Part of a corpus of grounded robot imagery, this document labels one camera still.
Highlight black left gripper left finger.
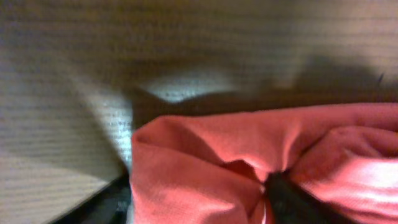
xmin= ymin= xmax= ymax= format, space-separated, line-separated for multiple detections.
xmin=50 ymin=174 xmax=131 ymax=224

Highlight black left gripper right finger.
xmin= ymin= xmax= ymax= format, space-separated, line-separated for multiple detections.
xmin=264 ymin=172 xmax=356 ymax=224

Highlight red printed t-shirt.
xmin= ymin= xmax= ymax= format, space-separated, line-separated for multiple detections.
xmin=130 ymin=103 xmax=397 ymax=223

